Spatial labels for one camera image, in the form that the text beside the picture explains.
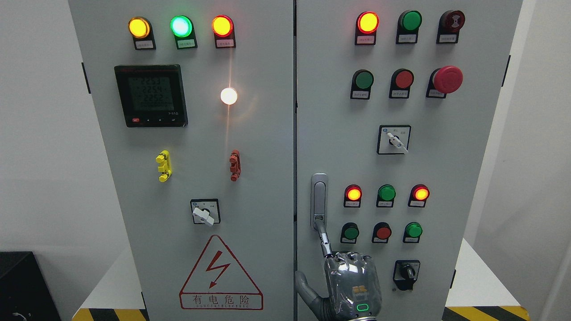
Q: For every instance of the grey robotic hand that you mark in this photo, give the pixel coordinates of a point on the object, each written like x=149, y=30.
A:
x=352, y=281

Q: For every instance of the silver door handle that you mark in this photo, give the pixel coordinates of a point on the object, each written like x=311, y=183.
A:
x=318, y=200

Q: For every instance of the grey right cabinet door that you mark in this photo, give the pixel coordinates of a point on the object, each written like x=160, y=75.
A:
x=338, y=136

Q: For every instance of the grey cabinet door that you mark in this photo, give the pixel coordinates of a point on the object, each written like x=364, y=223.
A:
x=257, y=210
x=338, y=136

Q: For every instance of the grey left cabinet door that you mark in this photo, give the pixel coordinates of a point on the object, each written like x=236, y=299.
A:
x=257, y=210

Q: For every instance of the orange-red indicator light left door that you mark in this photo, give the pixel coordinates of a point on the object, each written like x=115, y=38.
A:
x=224, y=32

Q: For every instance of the green push button lower left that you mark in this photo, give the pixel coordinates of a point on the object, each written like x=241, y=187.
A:
x=349, y=233

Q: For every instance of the green push button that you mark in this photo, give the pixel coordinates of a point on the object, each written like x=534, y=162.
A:
x=412, y=233
x=349, y=233
x=362, y=82

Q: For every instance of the red push button lower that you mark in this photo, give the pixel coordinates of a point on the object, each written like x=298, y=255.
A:
x=381, y=233

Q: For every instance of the red push button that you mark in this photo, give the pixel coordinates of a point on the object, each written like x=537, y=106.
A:
x=401, y=82
x=381, y=233

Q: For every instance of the green push button lower right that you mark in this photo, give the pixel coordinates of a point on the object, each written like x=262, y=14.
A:
x=412, y=233

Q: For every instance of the red lit indicator middle left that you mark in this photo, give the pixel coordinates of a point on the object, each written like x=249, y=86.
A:
x=352, y=196

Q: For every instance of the red lit indicator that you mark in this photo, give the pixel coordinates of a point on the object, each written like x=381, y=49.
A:
x=366, y=27
x=352, y=196
x=418, y=196

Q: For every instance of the green indicator middle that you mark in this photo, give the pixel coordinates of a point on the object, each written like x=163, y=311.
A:
x=385, y=196

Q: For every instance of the red lit indicator middle right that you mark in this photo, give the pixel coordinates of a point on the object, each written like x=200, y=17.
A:
x=418, y=196

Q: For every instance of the white platform with hazard stripes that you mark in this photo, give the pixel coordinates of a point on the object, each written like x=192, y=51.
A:
x=476, y=295

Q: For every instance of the red electric warning sign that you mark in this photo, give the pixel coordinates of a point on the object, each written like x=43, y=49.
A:
x=219, y=281

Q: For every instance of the red terminal block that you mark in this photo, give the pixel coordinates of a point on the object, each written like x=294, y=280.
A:
x=235, y=165

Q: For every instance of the green push button upper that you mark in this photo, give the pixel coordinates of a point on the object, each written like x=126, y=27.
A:
x=362, y=82

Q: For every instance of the red push button upper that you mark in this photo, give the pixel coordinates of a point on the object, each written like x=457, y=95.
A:
x=401, y=82

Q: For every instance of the red emergency stop button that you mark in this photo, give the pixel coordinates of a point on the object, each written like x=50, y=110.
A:
x=443, y=81

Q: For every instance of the yellow terminal block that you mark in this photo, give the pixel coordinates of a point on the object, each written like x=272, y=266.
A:
x=164, y=165

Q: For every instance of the white lit indicator light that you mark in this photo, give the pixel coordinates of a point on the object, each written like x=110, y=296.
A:
x=228, y=96

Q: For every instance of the red lit indicator top right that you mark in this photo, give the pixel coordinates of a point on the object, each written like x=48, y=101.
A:
x=366, y=27

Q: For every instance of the green indicator top right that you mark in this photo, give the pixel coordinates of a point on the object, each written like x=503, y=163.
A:
x=408, y=26

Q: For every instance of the black digital power meter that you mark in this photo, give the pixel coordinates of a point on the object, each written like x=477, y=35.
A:
x=152, y=96

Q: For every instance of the red buzzer alarm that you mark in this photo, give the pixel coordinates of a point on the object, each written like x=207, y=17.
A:
x=451, y=22

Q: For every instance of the green lit indicator light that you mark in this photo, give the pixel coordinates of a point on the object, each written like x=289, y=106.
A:
x=183, y=31

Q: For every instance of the black box bottom left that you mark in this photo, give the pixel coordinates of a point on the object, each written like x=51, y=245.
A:
x=24, y=295

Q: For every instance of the yellow indicator light top left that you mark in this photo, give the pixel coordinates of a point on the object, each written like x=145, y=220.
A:
x=142, y=33

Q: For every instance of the black knob selector switch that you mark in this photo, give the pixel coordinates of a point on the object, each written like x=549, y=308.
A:
x=405, y=274

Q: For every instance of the upper right white selector switch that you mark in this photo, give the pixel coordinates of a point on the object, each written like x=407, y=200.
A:
x=393, y=139

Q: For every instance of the left door white selector switch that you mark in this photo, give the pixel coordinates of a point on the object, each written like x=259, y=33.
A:
x=205, y=211

